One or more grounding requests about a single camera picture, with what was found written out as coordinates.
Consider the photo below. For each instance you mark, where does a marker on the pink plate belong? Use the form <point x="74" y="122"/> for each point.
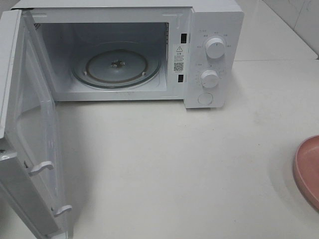
<point x="306" y="170"/>

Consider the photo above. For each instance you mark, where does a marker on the white microwave knob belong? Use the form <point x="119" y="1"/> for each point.
<point x="215" y="47"/>
<point x="209" y="79"/>

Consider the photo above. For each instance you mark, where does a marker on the glass microwave turntable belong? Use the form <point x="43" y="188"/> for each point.
<point x="117" y="65"/>

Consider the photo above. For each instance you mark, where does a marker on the white microwave oven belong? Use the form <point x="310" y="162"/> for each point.
<point x="179" y="27"/>

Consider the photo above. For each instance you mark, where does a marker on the round white door button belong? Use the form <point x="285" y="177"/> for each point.
<point x="205" y="99"/>

